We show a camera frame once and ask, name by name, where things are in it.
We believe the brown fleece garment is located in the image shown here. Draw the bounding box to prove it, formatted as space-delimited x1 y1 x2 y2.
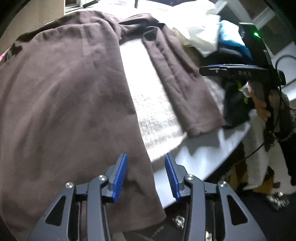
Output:
1 11 225 238

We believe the person right hand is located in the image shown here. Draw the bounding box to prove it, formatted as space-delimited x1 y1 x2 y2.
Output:
251 82 281 122

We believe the blue garment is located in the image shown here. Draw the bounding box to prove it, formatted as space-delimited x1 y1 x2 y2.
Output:
218 20 253 60

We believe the black garment yellow print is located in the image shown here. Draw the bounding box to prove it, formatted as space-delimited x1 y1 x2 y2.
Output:
217 46 255 128

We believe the cream white garment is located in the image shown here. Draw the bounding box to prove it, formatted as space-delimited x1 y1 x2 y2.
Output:
137 1 220 57

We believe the plaid beige table cloth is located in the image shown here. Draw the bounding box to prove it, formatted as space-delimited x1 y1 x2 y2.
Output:
120 37 187 162

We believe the black inline cable switch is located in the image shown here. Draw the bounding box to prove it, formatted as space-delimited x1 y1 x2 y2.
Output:
82 0 99 8

